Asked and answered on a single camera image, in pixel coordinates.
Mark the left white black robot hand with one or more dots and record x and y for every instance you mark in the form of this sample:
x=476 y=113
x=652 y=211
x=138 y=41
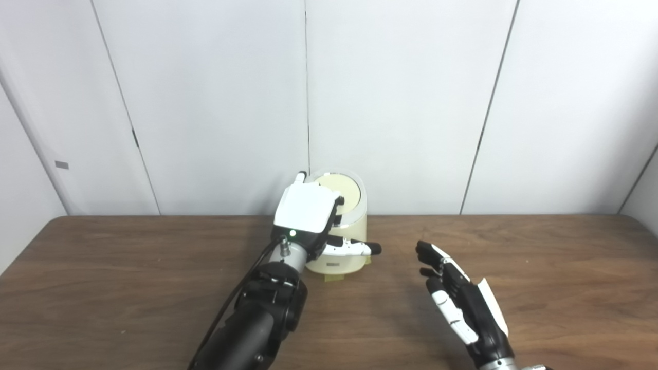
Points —
x=306 y=210

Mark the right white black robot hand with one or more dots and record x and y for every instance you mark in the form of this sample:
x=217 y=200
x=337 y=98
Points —
x=483 y=318

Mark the cream round bin lid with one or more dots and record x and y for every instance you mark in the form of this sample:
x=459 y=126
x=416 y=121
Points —
x=349 y=190

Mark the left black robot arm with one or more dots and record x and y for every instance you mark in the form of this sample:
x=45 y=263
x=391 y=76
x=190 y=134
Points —
x=257 y=318

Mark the cream-colored bin body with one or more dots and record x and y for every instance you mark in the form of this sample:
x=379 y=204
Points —
x=354 y=228

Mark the small grey wall tag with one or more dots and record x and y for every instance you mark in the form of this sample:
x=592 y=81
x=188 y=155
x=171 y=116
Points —
x=61 y=165

